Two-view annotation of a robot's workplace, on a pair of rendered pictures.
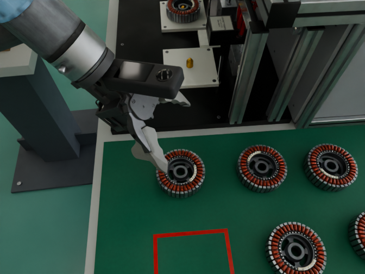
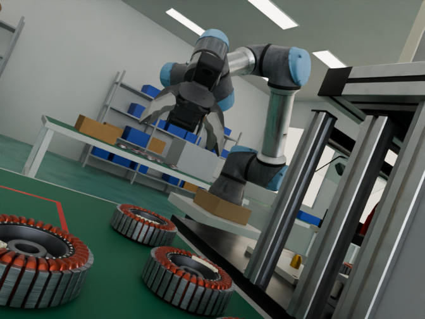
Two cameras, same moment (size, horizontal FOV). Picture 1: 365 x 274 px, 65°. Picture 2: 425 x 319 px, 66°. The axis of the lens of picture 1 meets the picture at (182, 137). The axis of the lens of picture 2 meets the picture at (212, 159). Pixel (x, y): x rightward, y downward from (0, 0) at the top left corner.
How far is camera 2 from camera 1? 0.73 m
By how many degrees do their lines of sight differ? 78
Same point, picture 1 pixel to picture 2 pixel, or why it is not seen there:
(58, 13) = (214, 45)
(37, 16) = (205, 40)
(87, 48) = not seen: hidden behind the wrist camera
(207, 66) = not seen: hidden behind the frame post
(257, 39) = (316, 125)
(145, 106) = (190, 94)
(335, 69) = (397, 185)
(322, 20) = (374, 88)
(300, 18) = (350, 83)
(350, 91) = not seen: outside the picture
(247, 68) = (294, 161)
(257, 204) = (117, 272)
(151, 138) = (166, 100)
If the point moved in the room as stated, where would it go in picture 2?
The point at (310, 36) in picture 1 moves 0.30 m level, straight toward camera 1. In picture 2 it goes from (368, 123) to (158, 37)
